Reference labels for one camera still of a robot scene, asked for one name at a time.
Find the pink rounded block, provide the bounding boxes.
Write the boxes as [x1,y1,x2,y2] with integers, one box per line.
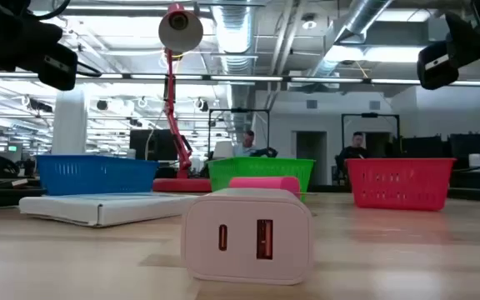
[227,176,303,199]

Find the black computer monitor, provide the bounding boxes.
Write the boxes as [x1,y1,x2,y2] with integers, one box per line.
[128,128,179,163]

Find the red desk lamp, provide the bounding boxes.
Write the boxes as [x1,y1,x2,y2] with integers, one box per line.
[152,2,213,193]

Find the pale pink USB wall charger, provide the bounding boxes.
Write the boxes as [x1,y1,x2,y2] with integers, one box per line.
[180,187,316,287]

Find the blue and pink object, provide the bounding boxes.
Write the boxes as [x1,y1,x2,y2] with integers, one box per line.
[35,154,160,197]

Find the silver ventilation duct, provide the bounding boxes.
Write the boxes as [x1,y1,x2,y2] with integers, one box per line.
[308,0,396,78]
[211,0,259,78]

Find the black horizontal rail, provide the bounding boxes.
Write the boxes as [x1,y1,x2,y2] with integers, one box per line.
[0,72,480,86]

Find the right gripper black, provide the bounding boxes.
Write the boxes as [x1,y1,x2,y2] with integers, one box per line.
[416,0,480,91]

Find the white column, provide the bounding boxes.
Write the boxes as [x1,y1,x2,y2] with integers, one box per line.
[51,88,90,157]

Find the black cabinets in background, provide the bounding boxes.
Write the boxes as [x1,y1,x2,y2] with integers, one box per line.
[399,132,480,173]

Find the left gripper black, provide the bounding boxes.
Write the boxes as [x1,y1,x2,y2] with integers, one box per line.
[0,0,79,92]

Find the red plastic basket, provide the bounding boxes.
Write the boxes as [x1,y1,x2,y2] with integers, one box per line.
[344,157,458,213]

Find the green plastic basket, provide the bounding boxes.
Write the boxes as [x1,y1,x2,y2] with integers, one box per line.
[206,156,317,203]

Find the person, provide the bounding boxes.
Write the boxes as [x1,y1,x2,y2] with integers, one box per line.
[333,131,371,185]
[232,129,279,159]

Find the black rig frame in background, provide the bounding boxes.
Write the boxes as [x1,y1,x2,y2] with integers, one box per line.
[340,112,402,160]
[207,107,272,160]

